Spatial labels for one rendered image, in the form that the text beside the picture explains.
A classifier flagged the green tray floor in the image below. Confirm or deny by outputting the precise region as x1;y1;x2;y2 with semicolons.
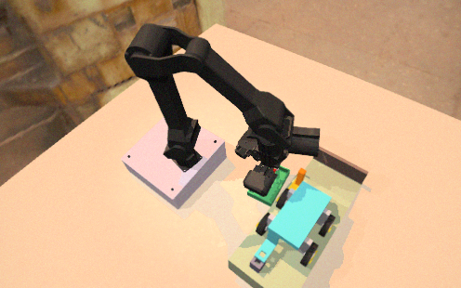
251;169;287;202

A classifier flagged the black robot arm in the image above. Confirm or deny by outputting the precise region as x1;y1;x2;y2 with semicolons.
125;23;321;173

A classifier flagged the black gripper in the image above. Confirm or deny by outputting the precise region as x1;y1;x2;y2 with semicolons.
243;146;290;197

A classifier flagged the green tray rim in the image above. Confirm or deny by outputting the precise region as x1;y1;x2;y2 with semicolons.
247;165;291;207

